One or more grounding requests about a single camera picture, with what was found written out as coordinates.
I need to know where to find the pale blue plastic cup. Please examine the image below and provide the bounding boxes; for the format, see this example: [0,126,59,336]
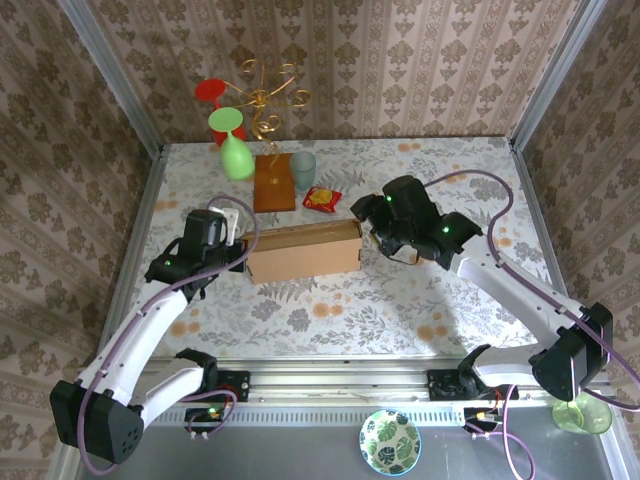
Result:
[289,151,318,191]

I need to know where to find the aluminium side rail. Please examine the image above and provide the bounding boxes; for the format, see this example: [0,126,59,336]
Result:
[508,139,609,364]
[74,144,169,381]

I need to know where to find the red snack packet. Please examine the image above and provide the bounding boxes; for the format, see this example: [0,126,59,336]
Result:
[302,185,344,215]

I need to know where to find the small black controller board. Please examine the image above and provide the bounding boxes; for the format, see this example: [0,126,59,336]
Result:
[463,407,503,426]
[184,407,226,424]

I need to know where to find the brown cardboard box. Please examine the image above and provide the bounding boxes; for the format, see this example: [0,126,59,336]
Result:
[241,218,364,285]

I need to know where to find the perforated metal strip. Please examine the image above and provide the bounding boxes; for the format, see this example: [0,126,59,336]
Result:
[87,405,469,426]

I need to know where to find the gold wire glass rack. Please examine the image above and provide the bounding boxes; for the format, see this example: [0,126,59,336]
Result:
[219,58,312,214]

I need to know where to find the aluminium frame post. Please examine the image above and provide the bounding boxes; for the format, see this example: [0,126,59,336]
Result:
[508,0,610,152]
[57,0,166,156]

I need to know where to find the leaf pattern bowl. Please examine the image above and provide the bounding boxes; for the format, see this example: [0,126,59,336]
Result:
[358,408,422,475]

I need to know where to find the floral tablecloth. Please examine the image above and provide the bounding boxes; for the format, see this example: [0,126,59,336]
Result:
[124,137,589,359]

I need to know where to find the aluminium mounting rail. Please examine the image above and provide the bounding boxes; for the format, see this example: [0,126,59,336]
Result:
[69,357,614,404]

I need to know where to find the red plastic wine glass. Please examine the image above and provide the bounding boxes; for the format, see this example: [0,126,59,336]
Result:
[193,77,247,149]

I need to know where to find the green plastic wine glass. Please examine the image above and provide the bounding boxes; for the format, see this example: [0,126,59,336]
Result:
[207,107,255,182]

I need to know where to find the green transparent cup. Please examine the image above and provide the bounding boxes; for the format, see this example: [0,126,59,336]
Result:
[551,391,613,432]

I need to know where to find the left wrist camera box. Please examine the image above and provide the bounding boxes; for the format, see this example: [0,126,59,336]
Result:
[218,206,242,247]

